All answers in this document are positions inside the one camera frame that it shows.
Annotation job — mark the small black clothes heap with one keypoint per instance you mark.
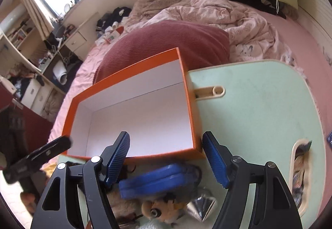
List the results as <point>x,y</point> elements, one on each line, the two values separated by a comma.
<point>114,17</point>

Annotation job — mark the white slatted door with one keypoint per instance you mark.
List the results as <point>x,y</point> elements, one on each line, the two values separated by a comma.
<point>319,11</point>

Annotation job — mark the orange green carton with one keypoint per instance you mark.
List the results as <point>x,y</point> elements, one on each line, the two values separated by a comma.
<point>114,34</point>

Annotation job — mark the beige curtain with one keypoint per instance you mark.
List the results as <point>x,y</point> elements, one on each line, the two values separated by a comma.
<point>36,8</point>

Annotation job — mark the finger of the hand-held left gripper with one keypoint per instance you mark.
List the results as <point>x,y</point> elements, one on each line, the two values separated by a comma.
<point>51,148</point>

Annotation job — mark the mint green desktop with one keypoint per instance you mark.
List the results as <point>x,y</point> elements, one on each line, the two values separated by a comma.
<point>246,114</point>

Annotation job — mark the white nightstand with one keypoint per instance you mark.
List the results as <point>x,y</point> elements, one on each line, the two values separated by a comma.
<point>77,39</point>

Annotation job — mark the blue tin box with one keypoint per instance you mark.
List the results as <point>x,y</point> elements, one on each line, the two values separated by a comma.
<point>155,179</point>

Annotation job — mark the white paper roll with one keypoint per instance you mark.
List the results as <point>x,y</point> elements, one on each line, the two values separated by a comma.
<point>61,72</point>

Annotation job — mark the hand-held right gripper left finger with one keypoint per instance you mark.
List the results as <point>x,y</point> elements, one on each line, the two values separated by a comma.
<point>118,156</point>

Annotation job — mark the white shelf unit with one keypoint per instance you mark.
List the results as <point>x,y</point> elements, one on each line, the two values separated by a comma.
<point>15,44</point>

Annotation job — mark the pink floral duvet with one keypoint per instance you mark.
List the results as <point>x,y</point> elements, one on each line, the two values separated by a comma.
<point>207,8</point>

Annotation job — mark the orange cardboard box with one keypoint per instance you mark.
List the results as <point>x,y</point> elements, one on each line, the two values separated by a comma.
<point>129,114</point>

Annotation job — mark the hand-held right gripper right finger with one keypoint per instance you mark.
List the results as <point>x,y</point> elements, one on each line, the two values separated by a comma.
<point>215,159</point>

